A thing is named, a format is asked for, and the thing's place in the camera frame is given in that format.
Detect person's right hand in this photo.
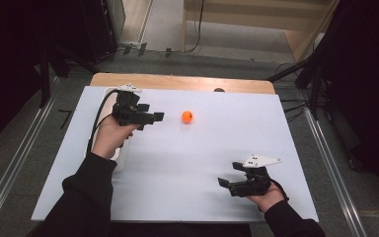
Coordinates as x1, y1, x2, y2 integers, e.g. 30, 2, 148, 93
246, 182, 286, 214

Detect white plastic bin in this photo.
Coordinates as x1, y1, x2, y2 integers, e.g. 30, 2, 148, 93
84, 86, 136, 173

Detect black floor cables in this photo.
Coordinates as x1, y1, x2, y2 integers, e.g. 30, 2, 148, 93
274, 61, 311, 123

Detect metal floor rail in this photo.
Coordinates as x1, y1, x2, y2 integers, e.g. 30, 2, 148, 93
303, 108, 369, 237
0, 76, 61, 229

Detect person's left hand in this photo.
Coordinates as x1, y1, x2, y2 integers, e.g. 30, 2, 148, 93
91, 114, 140, 162

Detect black hanging cable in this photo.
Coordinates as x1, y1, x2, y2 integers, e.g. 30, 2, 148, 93
181, 0, 206, 55

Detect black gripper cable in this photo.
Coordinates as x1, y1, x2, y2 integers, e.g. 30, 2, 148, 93
86, 89, 119, 155
268, 178, 291, 202

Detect orange ball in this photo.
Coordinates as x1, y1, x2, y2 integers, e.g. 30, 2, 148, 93
181, 110, 194, 125

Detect black cabinet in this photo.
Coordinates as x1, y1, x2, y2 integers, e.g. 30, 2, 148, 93
77, 0, 120, 64

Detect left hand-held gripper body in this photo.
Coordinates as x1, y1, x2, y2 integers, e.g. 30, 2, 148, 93
112, 83, 156, 131

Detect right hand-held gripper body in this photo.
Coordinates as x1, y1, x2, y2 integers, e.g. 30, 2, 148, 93
228, 153, 282, 198

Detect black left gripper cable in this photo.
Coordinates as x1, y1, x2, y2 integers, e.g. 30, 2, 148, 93
86, 89, 119, 155

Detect white board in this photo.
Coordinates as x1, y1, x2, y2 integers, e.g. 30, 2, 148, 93
31, 85, 320, 224

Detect light wooden furniture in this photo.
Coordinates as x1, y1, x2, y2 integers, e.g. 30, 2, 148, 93
182, 0, 341, 63

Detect black metal stand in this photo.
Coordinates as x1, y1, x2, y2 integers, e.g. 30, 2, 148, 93
265, 0, 353, 121

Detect wooden table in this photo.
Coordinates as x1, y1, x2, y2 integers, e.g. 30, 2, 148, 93
89, 72, 276, 96

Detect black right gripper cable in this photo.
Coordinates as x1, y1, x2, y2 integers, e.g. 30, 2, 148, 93
268, 178, 291, 202

